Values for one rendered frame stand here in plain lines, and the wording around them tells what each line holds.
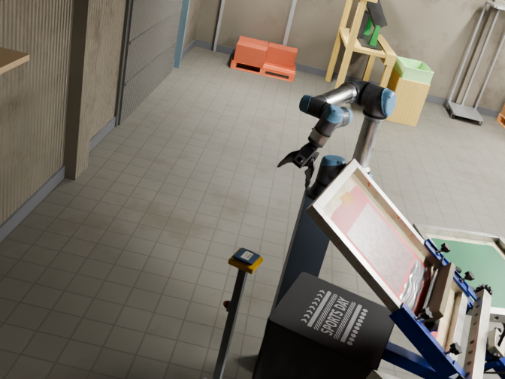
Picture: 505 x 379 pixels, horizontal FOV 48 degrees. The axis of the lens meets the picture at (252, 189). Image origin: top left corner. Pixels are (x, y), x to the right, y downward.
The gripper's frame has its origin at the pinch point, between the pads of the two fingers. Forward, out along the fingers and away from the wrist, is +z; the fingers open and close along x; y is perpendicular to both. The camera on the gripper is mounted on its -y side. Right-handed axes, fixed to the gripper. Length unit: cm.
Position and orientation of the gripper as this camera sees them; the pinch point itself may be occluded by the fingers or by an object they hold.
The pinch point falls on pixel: (290, 178)
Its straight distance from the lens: 238.7
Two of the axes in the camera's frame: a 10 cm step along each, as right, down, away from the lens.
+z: -4.6, 7.3, 5.1
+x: -7.9, -5.9, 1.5
